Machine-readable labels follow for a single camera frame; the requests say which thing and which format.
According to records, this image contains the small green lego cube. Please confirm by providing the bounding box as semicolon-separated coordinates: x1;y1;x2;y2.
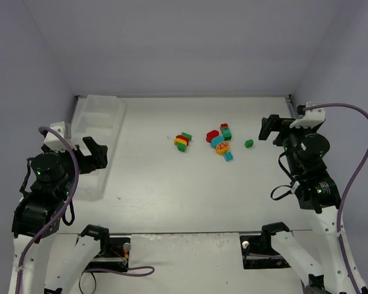
245;139;254;148

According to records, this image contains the red green blue lego stack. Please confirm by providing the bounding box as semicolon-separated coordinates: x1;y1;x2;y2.
220;123;232;141

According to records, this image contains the small blue lego brick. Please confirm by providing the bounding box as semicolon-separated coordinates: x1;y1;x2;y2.
223;152;234;162

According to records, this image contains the yellow round patterned lego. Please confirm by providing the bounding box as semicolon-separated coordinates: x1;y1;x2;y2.
215;141;229;155

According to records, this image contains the teal oval lego brick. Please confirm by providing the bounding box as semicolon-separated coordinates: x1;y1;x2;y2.
210;135;224;149

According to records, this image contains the red oval lego brick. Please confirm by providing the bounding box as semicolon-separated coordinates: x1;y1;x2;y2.
206;130;219;143

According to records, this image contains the yellow curved lego brick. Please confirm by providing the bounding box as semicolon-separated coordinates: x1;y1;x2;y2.
174;138;188;145

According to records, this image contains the green curved lego bottom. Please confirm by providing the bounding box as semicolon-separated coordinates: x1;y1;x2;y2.
176;143;187;153

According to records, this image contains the green curved lego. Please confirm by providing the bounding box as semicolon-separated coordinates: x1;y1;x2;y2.
181;132;192;141
176;143;187;153

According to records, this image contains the red curved lego brick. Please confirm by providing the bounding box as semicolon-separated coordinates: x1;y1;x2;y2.
175;135;190;145

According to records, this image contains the green curved lego top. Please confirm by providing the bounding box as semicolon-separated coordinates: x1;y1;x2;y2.
181;132;192;141

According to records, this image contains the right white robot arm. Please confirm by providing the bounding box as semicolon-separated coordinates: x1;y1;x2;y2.
258;115;368;293

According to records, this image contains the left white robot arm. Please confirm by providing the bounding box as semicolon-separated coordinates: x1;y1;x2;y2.
10;137;110;293

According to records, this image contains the clear plastic compartment tray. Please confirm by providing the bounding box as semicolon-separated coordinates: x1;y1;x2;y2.
71;95;126;202

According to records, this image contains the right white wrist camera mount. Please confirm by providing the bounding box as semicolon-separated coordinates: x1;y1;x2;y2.
289;102;326;129

